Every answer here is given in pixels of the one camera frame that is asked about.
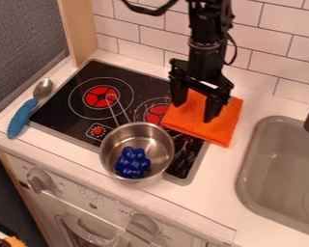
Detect toy sink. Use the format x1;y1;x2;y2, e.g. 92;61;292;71
234;116;309;239

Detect blue toy grapes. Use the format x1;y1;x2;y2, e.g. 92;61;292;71
113;146;154;179

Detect orange cloth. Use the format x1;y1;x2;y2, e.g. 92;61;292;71
159;88;245;149

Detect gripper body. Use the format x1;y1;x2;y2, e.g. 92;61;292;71
167;46;237;104

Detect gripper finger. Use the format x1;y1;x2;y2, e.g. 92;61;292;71
202;94;227;124
168;77;192;108

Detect silver pan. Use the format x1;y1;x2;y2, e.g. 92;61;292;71
98;94;177;188

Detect toy stove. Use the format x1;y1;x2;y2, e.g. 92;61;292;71
28;59;211;187

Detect blue handled spoon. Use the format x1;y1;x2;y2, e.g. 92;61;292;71
6;78;56;140

